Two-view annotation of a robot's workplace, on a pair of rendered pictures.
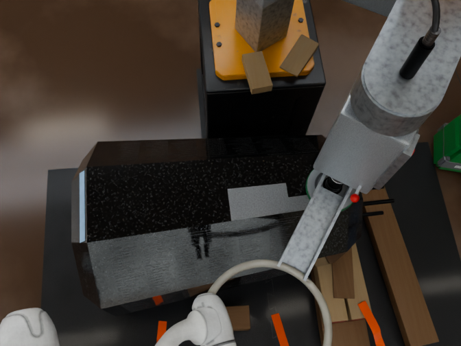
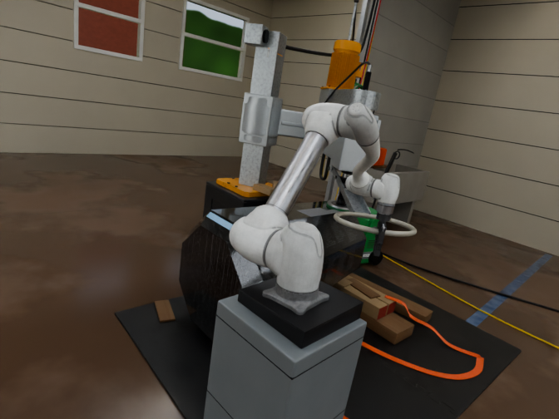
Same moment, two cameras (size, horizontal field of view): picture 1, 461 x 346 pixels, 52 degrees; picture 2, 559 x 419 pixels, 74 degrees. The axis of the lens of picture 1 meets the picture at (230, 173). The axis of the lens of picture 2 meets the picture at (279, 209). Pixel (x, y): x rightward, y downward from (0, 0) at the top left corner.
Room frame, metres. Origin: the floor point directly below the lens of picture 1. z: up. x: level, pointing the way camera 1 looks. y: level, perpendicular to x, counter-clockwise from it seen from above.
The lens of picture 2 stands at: (-1.31, 1.48, 1.52)
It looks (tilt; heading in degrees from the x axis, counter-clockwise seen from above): 16 degrees down; 326
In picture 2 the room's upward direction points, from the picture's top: 9 degrees clockwise
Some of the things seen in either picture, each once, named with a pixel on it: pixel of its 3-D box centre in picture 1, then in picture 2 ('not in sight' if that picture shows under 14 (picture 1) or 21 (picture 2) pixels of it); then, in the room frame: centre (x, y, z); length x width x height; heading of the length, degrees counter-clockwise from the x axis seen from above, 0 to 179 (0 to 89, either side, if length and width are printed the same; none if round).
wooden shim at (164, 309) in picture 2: not in sight; (164, 310); (0.94, 0.80, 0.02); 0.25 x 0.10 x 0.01; 175
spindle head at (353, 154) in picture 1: (373, 118); (350, 142); (0.82, -0.47, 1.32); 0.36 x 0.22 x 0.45; 156
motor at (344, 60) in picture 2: not in sight; (345, 67); (1.34, -0.72, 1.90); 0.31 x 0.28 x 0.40; 66
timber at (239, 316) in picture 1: (221, 319); not in sight; (0.23, -0.02, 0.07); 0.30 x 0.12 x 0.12; 98
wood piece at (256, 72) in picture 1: (256, 72); (265, 189); (1.31, -0.08, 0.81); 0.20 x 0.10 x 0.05; 18
